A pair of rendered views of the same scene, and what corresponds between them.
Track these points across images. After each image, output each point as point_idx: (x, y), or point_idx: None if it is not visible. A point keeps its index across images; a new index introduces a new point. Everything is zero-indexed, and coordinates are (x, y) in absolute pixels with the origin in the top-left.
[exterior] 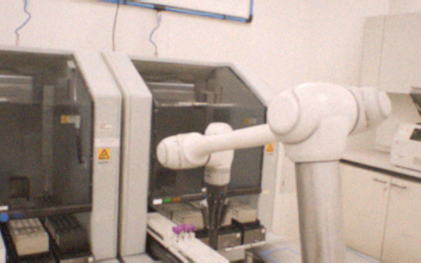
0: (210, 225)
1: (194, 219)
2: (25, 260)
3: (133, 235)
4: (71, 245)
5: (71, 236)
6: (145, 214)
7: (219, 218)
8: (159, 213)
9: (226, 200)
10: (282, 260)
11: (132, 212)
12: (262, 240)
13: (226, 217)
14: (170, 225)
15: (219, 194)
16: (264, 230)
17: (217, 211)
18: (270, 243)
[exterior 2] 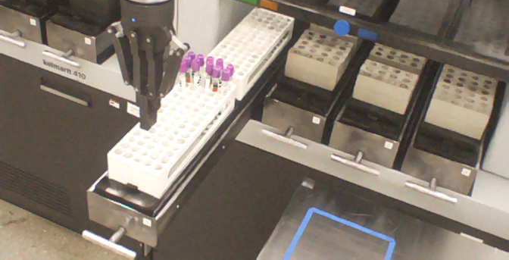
0: (133, 81)
1: (311, 62)
2: None
3: (190, 37)
4: (85, 5)
5: None
6: (213, 7)
7: (151, 76)
8: (291, 20)
9: (174, 45)
10: (307, 256)
11: None
12: (457, 189)
13: (395, 95)
14: (254, 50)
15: (127, 21)
16: (470, 174)
17: (148, 61)
18: (381, 205)
